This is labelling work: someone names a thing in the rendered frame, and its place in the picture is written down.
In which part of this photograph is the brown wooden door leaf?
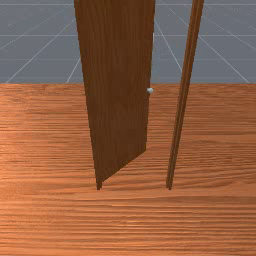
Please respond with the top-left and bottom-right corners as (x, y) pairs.
(73, 0), (157, 191)

